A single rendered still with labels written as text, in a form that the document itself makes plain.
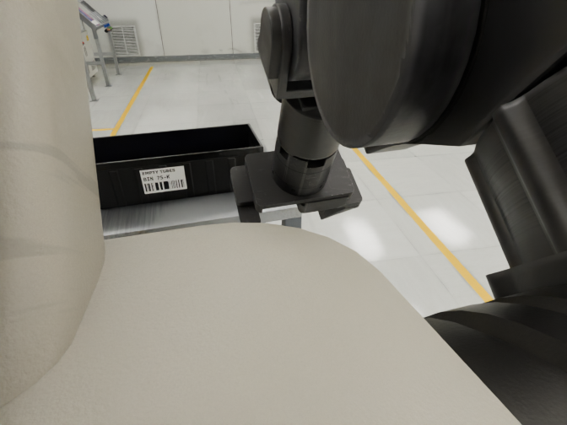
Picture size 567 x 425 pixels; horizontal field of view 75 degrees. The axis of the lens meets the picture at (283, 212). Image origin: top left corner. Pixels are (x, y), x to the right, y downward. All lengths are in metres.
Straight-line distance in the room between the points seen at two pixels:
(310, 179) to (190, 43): 6.93
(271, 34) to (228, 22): 6.96
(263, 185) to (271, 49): 0.16
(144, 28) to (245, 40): 1.69
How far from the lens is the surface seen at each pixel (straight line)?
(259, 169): 0.37
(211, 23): 7.19
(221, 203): 0.87
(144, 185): 0.90
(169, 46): 7.27
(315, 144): 0.30
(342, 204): 0.39
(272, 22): 0.24
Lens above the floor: 1.25
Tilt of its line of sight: 33 degrees down
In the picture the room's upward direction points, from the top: straight up
